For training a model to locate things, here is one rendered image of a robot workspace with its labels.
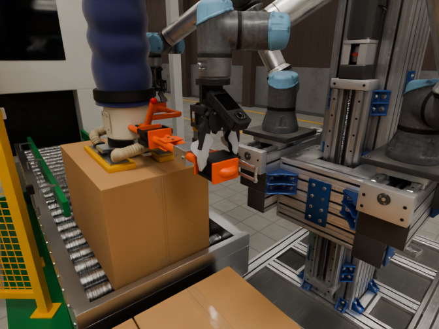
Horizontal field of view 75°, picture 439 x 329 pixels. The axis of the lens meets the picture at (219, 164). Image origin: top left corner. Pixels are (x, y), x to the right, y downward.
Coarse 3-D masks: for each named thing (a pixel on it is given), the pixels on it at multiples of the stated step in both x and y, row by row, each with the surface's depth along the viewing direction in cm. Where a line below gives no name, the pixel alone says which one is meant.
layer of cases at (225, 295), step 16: (224, 272) 111; (192, 288) 104; (208, 288) 104; (224, 288) 104; (240, 288) 104; (160, 304) 97; (176, 304) 97; (192, 304) 97; (208, 304) 97; (224, 304) 97; (240, 304) 97; (256, 304) 97; (272, 304) 97; (128, 320) 91; (144, 320) 91; (160, 320) 91; (176, 320) 91; (192, 320) 91; (208, 320) 91; (224, 320) 91; (240, 320) 91; (256, 320) 91; (272, 320) 91; (288, 320) 91
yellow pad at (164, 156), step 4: (152, 152) 115; (156, 152) 113; (160, 152) 113; (164, 152) 113; (168, 152) 113; (152, 156) 113; (156, 156) 111; (160, 156) 110; (164, 156) 110; (168, 156) 111; (172, 156) 112; (156, 160) 111; (160, 160) 109; (164, 160) 110; (168, 160) 111
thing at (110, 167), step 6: (90, 150) 117; (96, 150) 115; (96, 156) 110; (102, 156) 108; (108, 156) 108; (102, 162) 104; (108, 162) 102; (120, 162) 102; (126, 162) 104; (132, 162) 104; (108, 168) 98; (114, 168) 99; (120, 168) 100; (126, 168) 102
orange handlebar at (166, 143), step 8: (168, 112) 139; (176, 112) 130; (152, 120) 125; (128, 128) 107; (136, 128) 102; (168, 136) 88; (176, 136) 89; (160, 144) 87; (168, 144) 83; (176, 144) 87; (192, 160) 73; (224, 168) 65; (232, 168) 65; (224, 176) 65
